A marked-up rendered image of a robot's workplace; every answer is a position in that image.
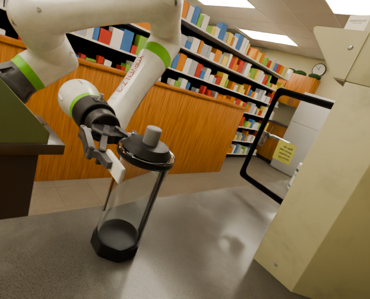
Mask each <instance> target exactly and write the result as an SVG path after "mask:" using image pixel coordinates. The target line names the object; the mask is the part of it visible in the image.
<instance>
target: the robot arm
mask: <svg viewBox="0 0 370 299"><path fill-rule="evenodd" d="M183 3H184V0H8V2H7V17H8V19H9V21H10V23H11V25H12V26H13V28H14V30H15V31H16V32H17V34H18V35H19V37H20V39H21V40H22V41H23V43H24V44H25V46H26V48H27V49H26V50H25V51H23V52H21V53H19V54H17V55H16V56H15V57H14V58H13V59H11V60H9V61H7V62H3V63H0V78H1V79H2V80H3V81H4V82H5V83H6V85H7V86H9V88H10V89H11V90H12V91H13V92H14V93H15V94H16V96H17V97H18V98H19V99H20V100H21V101H22V102H23V103H24V104H25V103H27V102H28V100H29V98H30V97H31V96H32V95H33V94H34V93H35V92H36V91H39V90H41V89H44V88H46V87H48V86H50V85H51V84H53V83H54V82H57V81H58V80H60V79H61V78H63V77H65V76H66V75H68V74H70V73H71V72H72V71H74V70H76V69H77V68H78V59H77V57H76V54H75V52H74V50H73V48H72V47H71V45H70V43H69V41H68V39H67V36H66V35H65V34H66V33H71V32H74V31H79V30H85V29H88V28H95V27H102V26H111V25H117V24H131V23H149V24H150V37H149V38H148V39H147V41H146V42H145V44H144V46H143V47H142V49H141V50H140V52H139V54H138V56H137V57H136V59H135V61H134V63H133V64H132V67H131V68H130V70H129V71H128V73H127V74H126V76H125V78H124V79H123V80H122V82H121V83H120V85H119V86H118V88H117V89H116V90H115V92H114V93H113V94H112V95H111V96H110V98H109V100H108V101H106V100H104V99H103V96H104V94H102V93H99V91H98V90H97V88H96V87H95V86H94V85H93V84H92V83H90V82H88V81H86V80H83V79H71V80H69V81H67V82H65V83H64V84H63V85H62V86H61V88H60V89H59V92H58V103H59V106H60V108H61V109H62V111H63V112H64V113H65V114H67V115H68V116H69V117H71V118H72V119H73V120H74V122H75V123H76V124H77V126H78V127H79V132H78V137H79V138H80V139H81V141H82V144H83V149H84V154H85V158H86V159H88V160H91V159H92V158H96V161H95V163H96V164H97V165H102V166H103V167H104V168H105V169H108V170H109V172H110V173H111V175H112V176H113V178H114V179H115V180H116V182H117V183H118V184H122V181H123V179H124V176H125V173H126V169H125V167H124V166H123V165H122V164H121V162H120V161H119V160H118V159H117V157H116V156H115V155H114V153H113V152H112V151H111V150H110V149H107V151H106V146H107V145H112V144H116V145H118V142H119V140H120V139H122V138H126V137H130V136H131V135H136V134H138V133H137V132H136V131H132V132H131V133H128V132H126V128H127V126H128V124H129V121H130V120H131V118H132V116H133V115H134V113H135V111H136V110H137V108H138V106H139V105H140V104H141V102H142V101H143V99H144V97H145V96H146V95H147V93H148V92H149V91H150V89H151V88H152V86H153V85H154V84H155V83H156V81H157V80H158V79H159V78H160V77H161V76H162V75H163V73H164V71H165V70H166V69H167V68H168V66H169V65H170V64H171V63H172V61H173V60H174V58H175V57H176V55H177V54H178V52H179V51H180V48H181V17H182V8H183ZM138 135H139V134H138ZM93 140H95V141H96V142H98V143H99V148H98V149H97V148H95V145H94V141H93ZM105 151H106V152H105Z"/></svg>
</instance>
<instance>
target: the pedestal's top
mask: <svg viewBox="0 0 370 299"><path fill-rule="evenodd" d="M35 116H36V117H37V118H38V119H39V121H40V122H41V123H43V124H44V127H45V128H46V129H47V130H48V131H49V132H50V135H49V141H48V144H27V143H0V155H63V154H64V149H65V144H64V143H63V142H62V141H61V140H60V138H59V137H58V136H57V134H56V133H55V132H54V131H53V130H52V128H51V127H50V126H49V125H48V124H47V123H46V121H45V120H44V119H43V118H42V117H41V115H39V114H35Z"/></svg>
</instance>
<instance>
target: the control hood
mask: <svg viewBox="0 0 370 299"><path fill-rule="evenodd" d="M313 32H314V34H315V37H316V39H317V42H318V44H319V46H320V49H321V51H322V54H323V55H324V58H325V61H326V63H327V65H328V67H329V70H330V72H331V74H332V77H333V78H334V79H335V80H336V81H337V82H338V83H339V84H340V85H342V86H344V84H345V82H347V79H348V77H349V75H350V73H351V71H352V69H353V67H354V65H355V63H356V61H357V59H358V58H359V56H360V54H361V52H362V50H363V48H364V47H365V45H366V43H367V41H368V39H369V37H370V31H361V30H350V29H343V28H332V27H321V26H316V27H314V30H313Z"/></svg>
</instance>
